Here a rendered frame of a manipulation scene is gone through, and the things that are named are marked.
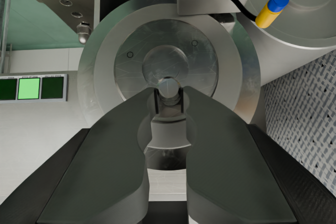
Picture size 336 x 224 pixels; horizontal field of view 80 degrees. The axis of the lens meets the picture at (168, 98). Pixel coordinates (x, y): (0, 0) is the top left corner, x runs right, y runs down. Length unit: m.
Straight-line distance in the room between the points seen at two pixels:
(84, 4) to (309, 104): 0.44
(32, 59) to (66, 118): 3.17
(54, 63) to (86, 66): 3.30
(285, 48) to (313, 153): 0.16
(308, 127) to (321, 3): 0.16
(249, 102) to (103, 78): 0.11
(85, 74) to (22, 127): 0.45
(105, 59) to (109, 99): 0.03
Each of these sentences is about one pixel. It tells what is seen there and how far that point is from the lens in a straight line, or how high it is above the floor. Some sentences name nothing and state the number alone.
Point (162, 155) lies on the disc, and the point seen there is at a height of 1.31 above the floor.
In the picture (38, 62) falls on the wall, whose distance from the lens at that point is 3.63.
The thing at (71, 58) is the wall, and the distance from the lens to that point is 3.38.
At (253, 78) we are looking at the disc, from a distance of 0.17.
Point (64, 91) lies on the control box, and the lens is 0.56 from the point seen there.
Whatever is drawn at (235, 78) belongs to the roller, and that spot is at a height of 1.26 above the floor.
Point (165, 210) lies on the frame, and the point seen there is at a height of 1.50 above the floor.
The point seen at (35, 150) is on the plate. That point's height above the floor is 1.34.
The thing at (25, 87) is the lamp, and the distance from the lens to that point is 0.62.
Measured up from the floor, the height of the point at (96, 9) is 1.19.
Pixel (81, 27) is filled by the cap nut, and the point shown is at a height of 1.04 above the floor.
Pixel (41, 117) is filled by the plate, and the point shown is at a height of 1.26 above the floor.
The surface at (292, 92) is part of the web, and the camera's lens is 0.35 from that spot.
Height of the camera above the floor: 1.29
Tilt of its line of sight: 9 degrees down
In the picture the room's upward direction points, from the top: 178 degrees clockwise
